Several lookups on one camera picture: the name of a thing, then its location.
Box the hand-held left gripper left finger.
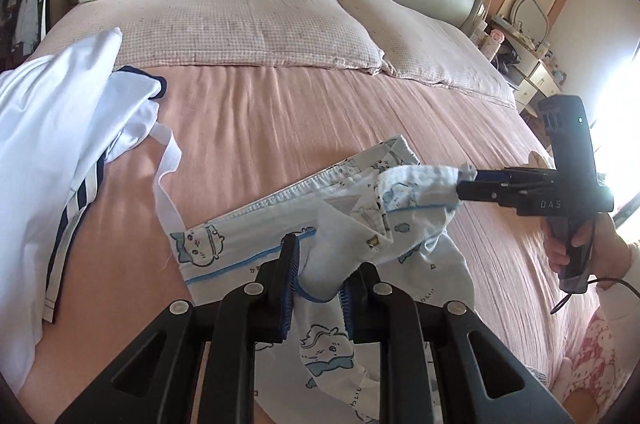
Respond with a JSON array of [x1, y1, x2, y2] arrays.
[[55, 234, 301, 424]]

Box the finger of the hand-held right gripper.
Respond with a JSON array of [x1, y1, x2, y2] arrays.
[[456, 181, 522, 205], [470, 167, 553, 185]]

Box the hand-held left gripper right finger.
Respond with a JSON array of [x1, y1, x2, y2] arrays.
[[340, 264, 576, 424]]

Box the light blue printed pajama pants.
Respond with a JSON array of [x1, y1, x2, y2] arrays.
[[170, 135, 476, 424]]

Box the person's right forearm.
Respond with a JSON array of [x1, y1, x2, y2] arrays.
[[595, 241, 640, 330]]

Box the person's right hand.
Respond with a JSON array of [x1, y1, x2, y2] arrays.
[[544, 211, 633, 289]]

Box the folded cream cloth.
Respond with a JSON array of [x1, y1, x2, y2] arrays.
[[524, 150, 555, 169]]

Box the white dressing table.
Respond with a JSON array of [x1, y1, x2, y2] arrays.
[[515, 31, 569, 115]]

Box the row of cosmetic bottles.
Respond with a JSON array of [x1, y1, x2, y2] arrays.
[[530, 34, 569, 84]]

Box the black bag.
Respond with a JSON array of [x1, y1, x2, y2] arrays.
[[492, 44, 523, 77]]

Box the pink checked pillow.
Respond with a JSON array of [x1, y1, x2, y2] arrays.
[[334, 0, 518, 104], [30, 0, 386, 77]]

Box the vanity mirror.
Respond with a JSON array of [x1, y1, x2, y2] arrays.
[[510, 0, 550, 39]]

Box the bed with pink sheet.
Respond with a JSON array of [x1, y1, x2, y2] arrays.
[[0, 0, 601, 424]]

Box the navy shorts with white stripes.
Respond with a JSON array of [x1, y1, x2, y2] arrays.
[[44, 139, 111, 325]]

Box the white shirt with navy trim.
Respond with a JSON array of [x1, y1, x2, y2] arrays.
[[0, 28, 183, 397]]

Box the black cable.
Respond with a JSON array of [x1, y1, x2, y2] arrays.
[[550, 275, 640, 315]]

